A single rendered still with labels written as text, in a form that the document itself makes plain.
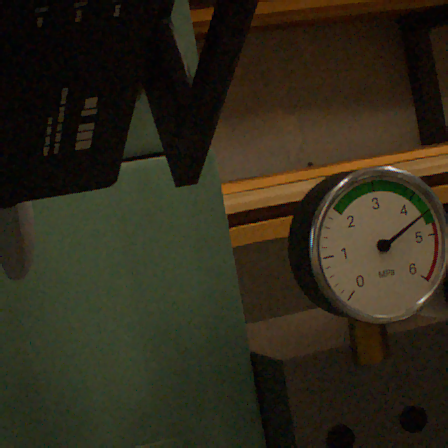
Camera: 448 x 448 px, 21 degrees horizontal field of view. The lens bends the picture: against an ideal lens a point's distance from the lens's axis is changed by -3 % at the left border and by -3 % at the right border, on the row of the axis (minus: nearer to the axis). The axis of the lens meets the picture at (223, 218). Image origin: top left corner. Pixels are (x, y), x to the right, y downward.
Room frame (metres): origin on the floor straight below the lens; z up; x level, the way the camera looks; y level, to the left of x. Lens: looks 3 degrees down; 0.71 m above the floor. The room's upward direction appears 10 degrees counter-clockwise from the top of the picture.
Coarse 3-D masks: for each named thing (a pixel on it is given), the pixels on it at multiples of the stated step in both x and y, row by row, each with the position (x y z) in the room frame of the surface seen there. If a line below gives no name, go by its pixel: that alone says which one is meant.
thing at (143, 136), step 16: (176, 0) 0.53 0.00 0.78; (176, 16) 0.53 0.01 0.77; (176, 32) 0.53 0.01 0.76; (192, 32) 0.53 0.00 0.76; (192, 48) 0.53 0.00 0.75; (192, 64) 0.53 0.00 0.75; (144, 96) 0.52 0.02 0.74; (144, 112) 0.52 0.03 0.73; (144, 128) 0.52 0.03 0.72; (128, 144) 0.52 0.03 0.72; (144, 144) 0.52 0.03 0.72; (160, 144) 0.52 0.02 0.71; (128, 160) 0.52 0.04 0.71
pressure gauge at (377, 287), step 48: (336, 192) 0.47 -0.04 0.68; (384, 192) 0.48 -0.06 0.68; (432, 192) 0.49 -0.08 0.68; (288, 240) 0.50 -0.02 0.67; (336, 240) 0.48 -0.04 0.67; (432, 240) 0.49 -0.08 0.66; (336, 288) 0.48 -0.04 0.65; (384, 288) 0.48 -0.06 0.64; (432, 288) 0.49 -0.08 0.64; (384, 336) 0.50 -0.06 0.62
